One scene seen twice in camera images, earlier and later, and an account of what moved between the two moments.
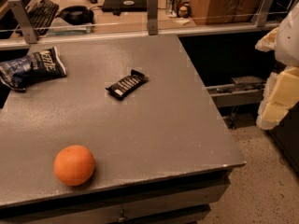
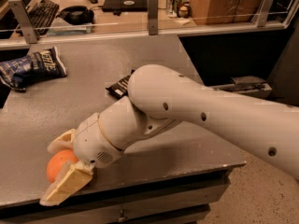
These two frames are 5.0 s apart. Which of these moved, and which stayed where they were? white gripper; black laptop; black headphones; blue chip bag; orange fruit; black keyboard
Moved: white gripper; orange fruit
Stayed: blue chip bag; black headphones; black keyboard; black laptop
